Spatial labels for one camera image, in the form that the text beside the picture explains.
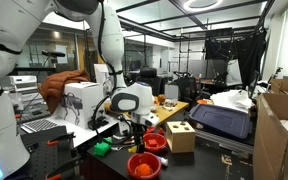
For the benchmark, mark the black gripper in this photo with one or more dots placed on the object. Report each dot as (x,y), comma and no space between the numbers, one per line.
(138,133)

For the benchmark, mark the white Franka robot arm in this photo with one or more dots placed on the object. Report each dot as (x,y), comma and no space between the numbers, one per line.
(4,33)

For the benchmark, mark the red toy block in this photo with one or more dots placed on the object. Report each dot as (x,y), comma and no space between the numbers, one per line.
(153,142)

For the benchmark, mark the large red plastic bowl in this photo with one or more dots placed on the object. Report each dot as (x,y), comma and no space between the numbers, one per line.
(132,165)

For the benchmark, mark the orange yellow toy fruit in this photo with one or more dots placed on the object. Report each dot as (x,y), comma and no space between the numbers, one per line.
(143,169)

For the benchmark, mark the green plastic toy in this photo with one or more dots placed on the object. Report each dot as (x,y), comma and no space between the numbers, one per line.
(101,149)

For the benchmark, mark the orange bowl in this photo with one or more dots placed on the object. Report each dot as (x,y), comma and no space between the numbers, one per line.
(204,101)

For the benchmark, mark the white blue toothpaste tube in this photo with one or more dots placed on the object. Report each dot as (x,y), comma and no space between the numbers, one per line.
(163,161)

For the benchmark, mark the wooden shape sorter box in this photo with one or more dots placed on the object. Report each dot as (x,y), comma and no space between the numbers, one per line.
(180,138)

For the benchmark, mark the yellow wooden desk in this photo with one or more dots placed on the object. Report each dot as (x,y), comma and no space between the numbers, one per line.
(169,113)

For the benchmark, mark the black controller device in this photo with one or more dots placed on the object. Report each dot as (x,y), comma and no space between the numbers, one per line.
(99,123)

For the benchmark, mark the glass jar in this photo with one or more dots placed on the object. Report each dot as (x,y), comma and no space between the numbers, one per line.
(170,104)

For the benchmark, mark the grey box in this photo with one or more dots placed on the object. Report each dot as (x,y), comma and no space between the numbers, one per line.
(171,91)

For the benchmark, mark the black office chair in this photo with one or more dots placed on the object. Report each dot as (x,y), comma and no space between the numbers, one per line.
(152,80)

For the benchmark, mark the white box with robot dog print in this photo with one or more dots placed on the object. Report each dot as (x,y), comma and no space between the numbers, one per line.
(80,103)

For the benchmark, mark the black mesh chair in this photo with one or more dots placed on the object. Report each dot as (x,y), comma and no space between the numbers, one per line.
(186,89)

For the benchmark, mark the black clamp with orange trigger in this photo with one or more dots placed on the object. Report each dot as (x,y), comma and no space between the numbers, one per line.
(64,165)
(62,137)

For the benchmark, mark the white monitor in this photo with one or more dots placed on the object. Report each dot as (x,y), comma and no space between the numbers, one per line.
(100,75)

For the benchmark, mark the blue plastic bin lid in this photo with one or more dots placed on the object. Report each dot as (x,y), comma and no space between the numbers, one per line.
(220,120)

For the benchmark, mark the black perforated board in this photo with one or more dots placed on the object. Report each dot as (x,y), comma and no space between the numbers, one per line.
(40,156)

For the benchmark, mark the grey computer keyboard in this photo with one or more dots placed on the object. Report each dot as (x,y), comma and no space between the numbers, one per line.
(39,125)

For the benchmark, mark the brown puffer jacket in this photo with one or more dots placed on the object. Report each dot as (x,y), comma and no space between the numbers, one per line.
(55,86)

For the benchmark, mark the white plastic bag pile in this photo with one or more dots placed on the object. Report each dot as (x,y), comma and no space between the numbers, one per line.
(232,99)

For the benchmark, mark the white printer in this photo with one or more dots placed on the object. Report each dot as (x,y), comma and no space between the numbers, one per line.
(24,83)

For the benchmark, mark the large cardboard box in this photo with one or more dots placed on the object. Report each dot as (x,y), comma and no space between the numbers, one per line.
(270,146)

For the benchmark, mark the black curtain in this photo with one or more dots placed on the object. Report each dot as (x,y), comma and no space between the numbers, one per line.
(247,53)

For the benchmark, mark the small cardboard box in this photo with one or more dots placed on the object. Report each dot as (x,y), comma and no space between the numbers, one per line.
(285,86)

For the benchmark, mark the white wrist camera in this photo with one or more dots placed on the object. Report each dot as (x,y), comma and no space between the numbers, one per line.
(149,120)

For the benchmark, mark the black camera on stand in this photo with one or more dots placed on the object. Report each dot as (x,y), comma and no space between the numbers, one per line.
(52,53)

